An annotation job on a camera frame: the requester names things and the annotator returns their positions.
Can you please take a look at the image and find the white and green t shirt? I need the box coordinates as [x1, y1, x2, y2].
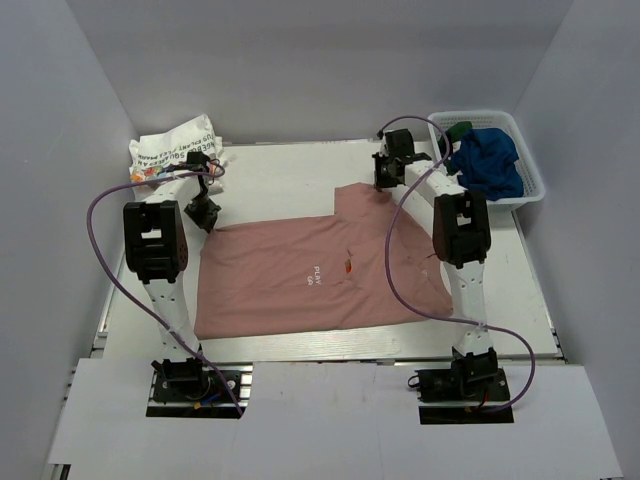
[437, 121, 473, 176]

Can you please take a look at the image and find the blue t shirt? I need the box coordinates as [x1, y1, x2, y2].
[451, 128, 524, 201]

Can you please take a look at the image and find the pink printed t shirt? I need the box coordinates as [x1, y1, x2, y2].
[194, 183, 453, 340]

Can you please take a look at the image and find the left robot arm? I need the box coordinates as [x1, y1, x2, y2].
[123, 152, 220, 360]

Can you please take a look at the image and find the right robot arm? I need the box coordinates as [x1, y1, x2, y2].
[373, 129, 497, 399]

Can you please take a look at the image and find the folded white printed t shirt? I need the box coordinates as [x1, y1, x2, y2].
[129, 114, 230, 183]

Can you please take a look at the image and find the white plastic basket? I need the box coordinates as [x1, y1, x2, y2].
[428, 110, 546, 210]

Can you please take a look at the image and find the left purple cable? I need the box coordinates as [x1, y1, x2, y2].
[86, 160, 246, 419]

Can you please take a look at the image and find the purple cable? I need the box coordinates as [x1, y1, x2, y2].
[375, 115, 538, 412]
[86, 160, 246, 419]

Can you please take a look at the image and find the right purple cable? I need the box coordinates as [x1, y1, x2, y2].
[375, 115, 538, 412]

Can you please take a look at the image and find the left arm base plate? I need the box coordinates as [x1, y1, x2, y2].
[146, 358, 252, 419]

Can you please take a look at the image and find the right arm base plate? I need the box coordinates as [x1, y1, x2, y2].
[407, 368, 514, 425]

